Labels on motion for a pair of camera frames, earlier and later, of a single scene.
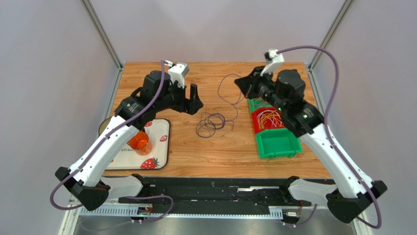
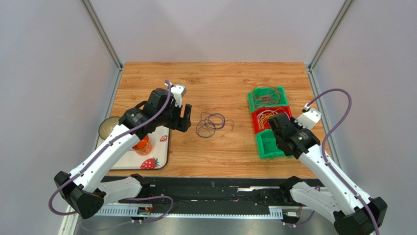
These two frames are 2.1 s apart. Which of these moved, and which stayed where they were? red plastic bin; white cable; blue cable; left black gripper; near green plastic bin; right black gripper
Moved: left black gripper; right black gripper
Stayed: blue cable; white cable; near green plastic bin; red plastic bin
